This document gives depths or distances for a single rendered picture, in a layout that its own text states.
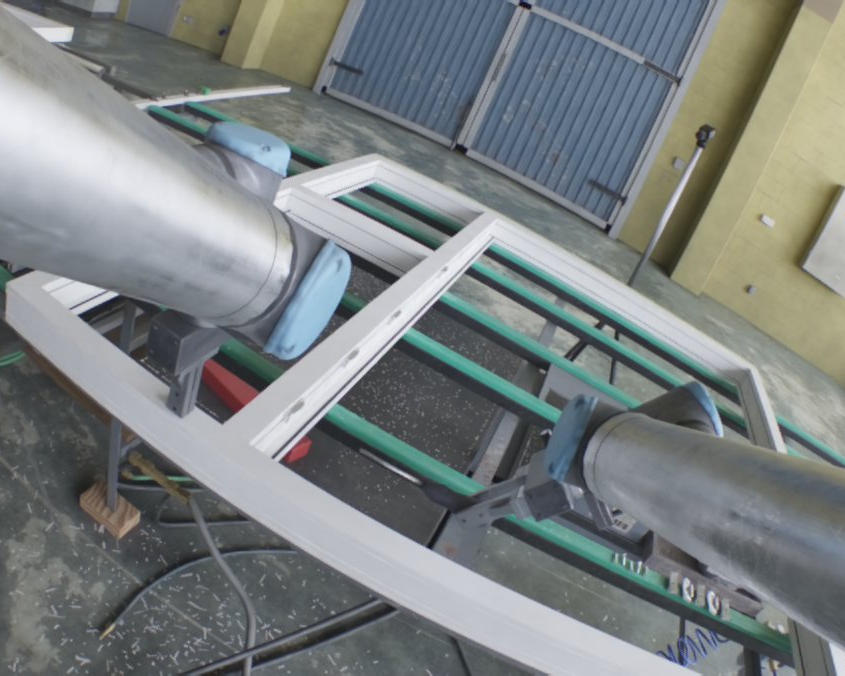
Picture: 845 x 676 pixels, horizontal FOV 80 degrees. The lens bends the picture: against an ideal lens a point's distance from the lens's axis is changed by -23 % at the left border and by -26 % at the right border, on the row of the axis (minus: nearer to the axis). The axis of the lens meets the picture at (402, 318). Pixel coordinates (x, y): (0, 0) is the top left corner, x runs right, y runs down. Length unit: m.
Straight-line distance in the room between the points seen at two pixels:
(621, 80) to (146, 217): 6.80
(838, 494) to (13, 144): 0.36
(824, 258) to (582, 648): 6.86
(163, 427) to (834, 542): 0.72
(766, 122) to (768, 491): 6.53
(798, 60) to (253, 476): 6.66
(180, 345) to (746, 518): 0.54
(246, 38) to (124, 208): 7.90
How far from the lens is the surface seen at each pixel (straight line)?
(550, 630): 0.76
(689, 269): 6.91
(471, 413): 1.66
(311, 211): 1.56
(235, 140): 0.58
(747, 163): 6.80
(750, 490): 0.36
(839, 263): 7.50
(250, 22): 8.14
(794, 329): 7.78
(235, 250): 0.34
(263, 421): 0.82
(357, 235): 1.52
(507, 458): 1.63
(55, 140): 0.22
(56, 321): 0.91
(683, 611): 1.10
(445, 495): 0.84
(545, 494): 0.76
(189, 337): 0.66
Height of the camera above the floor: 1.46
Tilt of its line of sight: 27 degrees down
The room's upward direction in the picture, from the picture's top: 24 degrees clockwise
